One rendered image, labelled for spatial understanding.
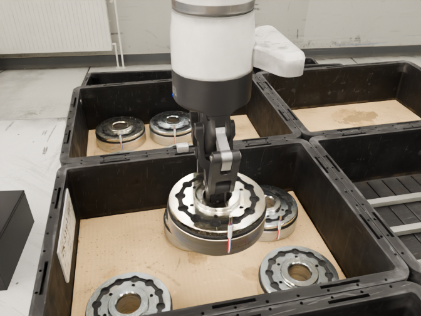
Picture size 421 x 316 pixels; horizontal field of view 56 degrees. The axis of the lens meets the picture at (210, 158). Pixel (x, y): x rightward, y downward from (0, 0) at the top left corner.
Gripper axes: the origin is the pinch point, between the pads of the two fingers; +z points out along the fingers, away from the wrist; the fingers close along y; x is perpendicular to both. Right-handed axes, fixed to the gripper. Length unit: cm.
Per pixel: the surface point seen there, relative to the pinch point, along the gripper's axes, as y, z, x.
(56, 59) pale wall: -319, 96, -71
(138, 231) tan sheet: -12.2, 17.0, -9.0
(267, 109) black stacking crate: -33.6, 9.1, 18.7
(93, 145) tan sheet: -39.9, 17.3, -16.9
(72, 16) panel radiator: -307, 57, -49
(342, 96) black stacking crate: -47, 15, 43
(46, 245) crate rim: -1.5, 7.0, -19.3
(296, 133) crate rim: -20.0, 6.9, 19.2
